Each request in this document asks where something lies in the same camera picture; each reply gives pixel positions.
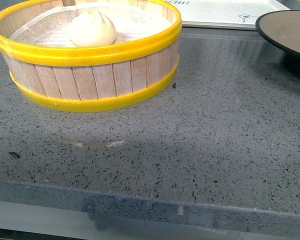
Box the white mesh steamer liner cloth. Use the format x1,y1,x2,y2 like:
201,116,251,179
10,2,172,48

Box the brown plate with black rim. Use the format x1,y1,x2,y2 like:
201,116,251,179
255,10,300,78

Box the yellow rimmed wooden steamer basket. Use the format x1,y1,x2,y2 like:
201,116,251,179
0,0,182,113

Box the white steamed bun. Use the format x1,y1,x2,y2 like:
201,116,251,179
68,11,117,47

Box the white rectangular bear tray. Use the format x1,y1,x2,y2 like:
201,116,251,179
167,0,289,31

